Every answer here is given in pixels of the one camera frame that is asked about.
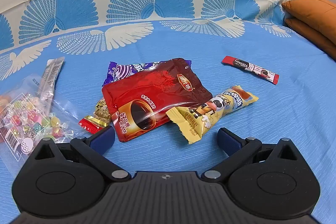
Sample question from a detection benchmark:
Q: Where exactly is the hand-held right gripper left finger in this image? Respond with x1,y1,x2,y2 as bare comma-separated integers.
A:
33,125,132,183

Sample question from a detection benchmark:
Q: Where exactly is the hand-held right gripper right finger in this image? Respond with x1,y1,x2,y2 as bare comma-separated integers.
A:
202,127,302,183

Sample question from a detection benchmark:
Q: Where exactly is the small red gold snack bar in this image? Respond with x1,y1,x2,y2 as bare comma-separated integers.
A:
78,98,112,134

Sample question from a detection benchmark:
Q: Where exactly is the yellow cartoon snack packet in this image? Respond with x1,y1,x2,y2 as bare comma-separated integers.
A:
166,85,259,145

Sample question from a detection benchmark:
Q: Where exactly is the purple snack packet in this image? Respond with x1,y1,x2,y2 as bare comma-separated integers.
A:
104,61,160,86

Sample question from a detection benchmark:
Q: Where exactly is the red coffee stick sachet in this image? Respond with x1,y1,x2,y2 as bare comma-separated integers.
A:
221,55,279,85

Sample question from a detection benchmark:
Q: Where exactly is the dark red coffee pouch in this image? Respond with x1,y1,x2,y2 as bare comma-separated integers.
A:
101,57,213,143

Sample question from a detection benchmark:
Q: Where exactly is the clear bag of colourful candies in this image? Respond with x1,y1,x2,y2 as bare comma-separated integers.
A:
0,73,79,163

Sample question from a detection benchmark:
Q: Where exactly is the silver stick packet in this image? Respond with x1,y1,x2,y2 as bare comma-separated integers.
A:
34,56,66,111

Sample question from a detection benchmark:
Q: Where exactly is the blue white printed blanket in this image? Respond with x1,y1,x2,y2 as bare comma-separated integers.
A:
0,0,336,224

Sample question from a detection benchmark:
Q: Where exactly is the orange cushion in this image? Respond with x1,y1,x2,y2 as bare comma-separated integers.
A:
285,18,336,59
281,0,336,42

